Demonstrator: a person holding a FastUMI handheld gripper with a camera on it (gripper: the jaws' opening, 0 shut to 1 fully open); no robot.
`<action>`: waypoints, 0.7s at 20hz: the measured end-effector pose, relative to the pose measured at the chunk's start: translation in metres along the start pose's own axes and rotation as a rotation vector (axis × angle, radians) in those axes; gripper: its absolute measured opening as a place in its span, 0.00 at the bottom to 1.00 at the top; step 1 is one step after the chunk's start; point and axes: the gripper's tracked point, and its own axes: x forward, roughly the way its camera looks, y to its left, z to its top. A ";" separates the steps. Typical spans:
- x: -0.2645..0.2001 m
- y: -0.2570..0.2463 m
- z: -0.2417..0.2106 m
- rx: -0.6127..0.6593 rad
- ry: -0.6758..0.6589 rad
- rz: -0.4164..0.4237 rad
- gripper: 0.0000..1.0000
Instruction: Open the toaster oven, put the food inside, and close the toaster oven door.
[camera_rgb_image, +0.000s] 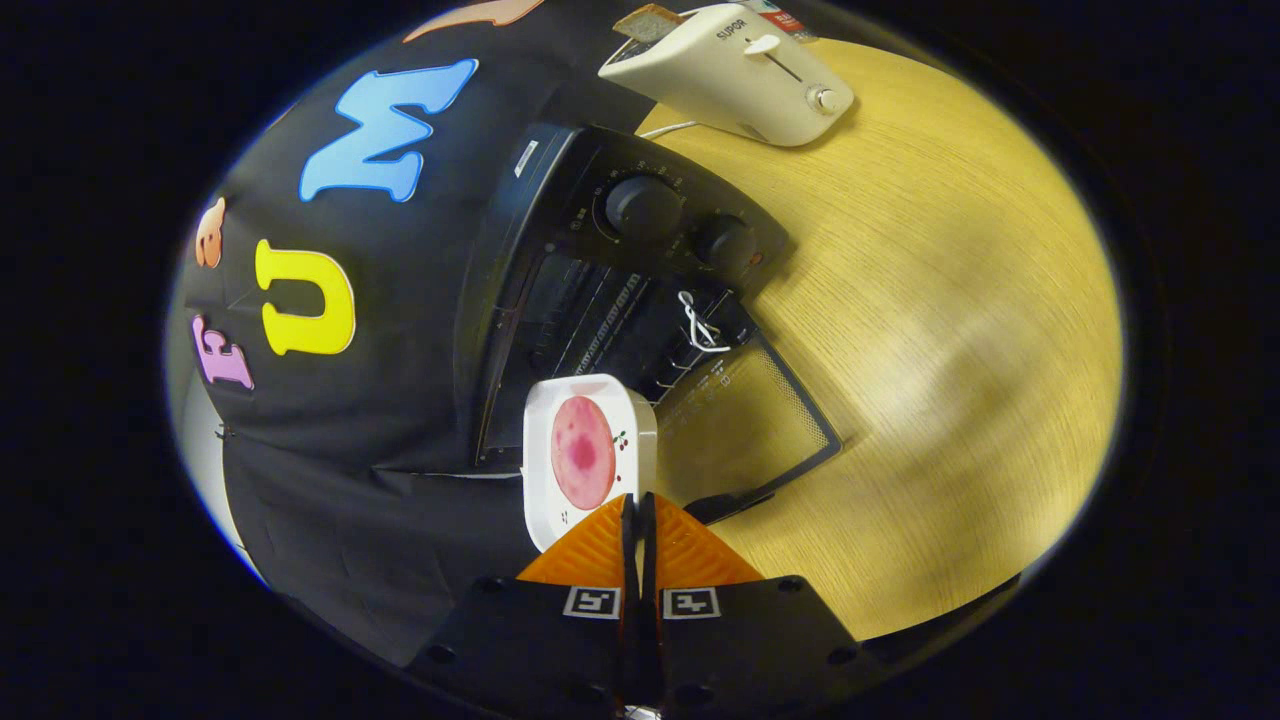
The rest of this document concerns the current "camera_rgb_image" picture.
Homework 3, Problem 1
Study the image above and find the clear plastic water bottle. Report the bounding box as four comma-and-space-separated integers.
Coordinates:
755, 0, 819, 43

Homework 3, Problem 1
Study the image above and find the toasted bread slice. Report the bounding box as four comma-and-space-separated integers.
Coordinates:
612, 3, 686, 43

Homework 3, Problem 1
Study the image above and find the black backdrop cloth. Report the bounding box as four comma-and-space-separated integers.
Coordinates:
165, 0, 701, 669

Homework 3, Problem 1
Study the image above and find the black toaster oven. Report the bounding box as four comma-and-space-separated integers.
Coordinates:
455, 123, 844, 526

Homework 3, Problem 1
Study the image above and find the pink ham slice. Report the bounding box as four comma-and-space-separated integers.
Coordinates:
551, 396, 617, 511

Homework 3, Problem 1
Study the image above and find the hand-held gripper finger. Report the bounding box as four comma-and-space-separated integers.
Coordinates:
415, 493, 641, 716
640, 493, 901, 716

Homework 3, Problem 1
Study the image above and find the white cord tie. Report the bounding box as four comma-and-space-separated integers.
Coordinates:
677, 290, 732, 354

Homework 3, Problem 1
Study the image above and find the white bread toaster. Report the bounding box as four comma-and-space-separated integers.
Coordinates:
598, 3, 856, 148

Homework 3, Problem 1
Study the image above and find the white square plate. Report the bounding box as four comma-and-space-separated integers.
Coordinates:
522, 374, 659, 554

